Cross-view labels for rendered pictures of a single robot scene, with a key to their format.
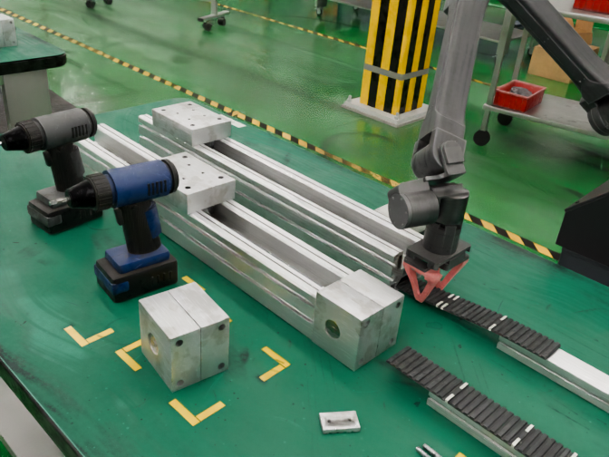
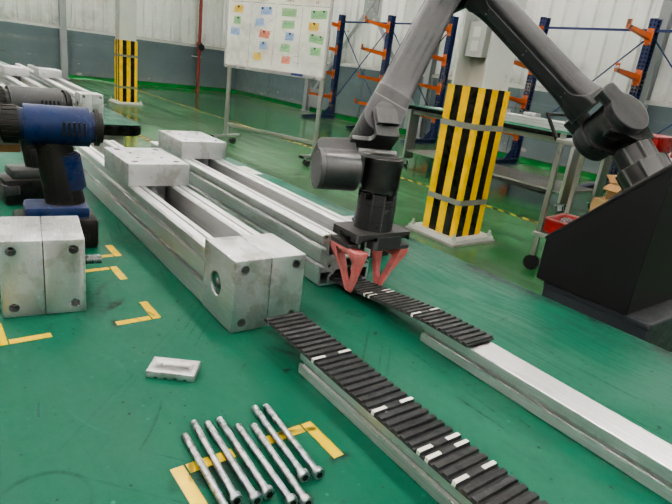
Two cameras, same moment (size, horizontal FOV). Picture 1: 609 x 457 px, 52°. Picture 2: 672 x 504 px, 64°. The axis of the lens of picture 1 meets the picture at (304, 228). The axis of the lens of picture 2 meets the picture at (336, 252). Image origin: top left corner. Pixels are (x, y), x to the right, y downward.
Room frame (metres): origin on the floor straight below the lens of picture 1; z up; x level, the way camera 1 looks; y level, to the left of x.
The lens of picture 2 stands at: (0.14, -0.30, 1.10)
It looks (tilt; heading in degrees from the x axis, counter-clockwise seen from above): 19 degrees down; 9
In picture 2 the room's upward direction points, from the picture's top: 8 degrees clockwise
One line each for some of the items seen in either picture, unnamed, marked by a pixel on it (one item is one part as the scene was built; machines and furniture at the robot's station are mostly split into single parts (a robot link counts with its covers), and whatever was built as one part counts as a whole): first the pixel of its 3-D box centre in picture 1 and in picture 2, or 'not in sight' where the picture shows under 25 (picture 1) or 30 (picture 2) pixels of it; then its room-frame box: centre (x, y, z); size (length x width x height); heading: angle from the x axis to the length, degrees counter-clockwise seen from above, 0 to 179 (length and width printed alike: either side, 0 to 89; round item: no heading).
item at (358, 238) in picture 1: (260, 185); (234, 194); (1.22, 0.10, 0.82); 0.80 x 0.10 x 0.09; 47
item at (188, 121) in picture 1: (191, 128); (191, 149); (1.39, 0.29, 0.87); 0.16 x 0.11 x 0.07; 47
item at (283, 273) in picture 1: (187, 209); (145, 197); (1.08, 0.23, 0.82); 0.80 x 0.10 x 0.09; 47
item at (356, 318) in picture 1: (362, 315); (260, 278); (0.79, -0.10, 0.83); 0.12 x 0.09 x 0.10; 137
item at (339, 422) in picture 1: (339, 422); (173, 369); (0.61, -0.07, 0.78); 0.05 x 0.03 x 0.01; 102
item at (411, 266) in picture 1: (428, 276); (359, 261); (0.90, -0.22, 0.84); 0.07 x 0.07 x 0.09; 47
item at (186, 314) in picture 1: (191, 332); (53, 262); (0.71, 0.15, 0.83); 0.11 x 0.10 x 0.10; 129
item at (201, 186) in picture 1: (186, 187); (145, 172); (1.08, 0.23, 0.87); 0.16 x 0.11 x 0.07; 47
